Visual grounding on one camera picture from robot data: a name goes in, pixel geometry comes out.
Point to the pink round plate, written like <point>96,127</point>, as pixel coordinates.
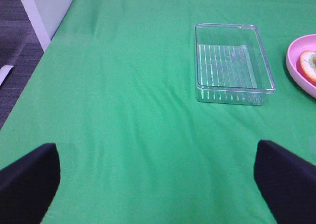
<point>307,42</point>

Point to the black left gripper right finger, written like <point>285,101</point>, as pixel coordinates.
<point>286,182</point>

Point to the white table leg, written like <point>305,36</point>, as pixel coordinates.
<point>45,17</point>

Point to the toast bread slice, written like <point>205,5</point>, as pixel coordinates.
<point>304,68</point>

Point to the clear plastic tray left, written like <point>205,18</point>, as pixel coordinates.
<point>231,65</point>

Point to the green lettuce leaf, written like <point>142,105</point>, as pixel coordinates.
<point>312,62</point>

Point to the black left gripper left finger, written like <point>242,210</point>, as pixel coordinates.
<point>28,186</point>

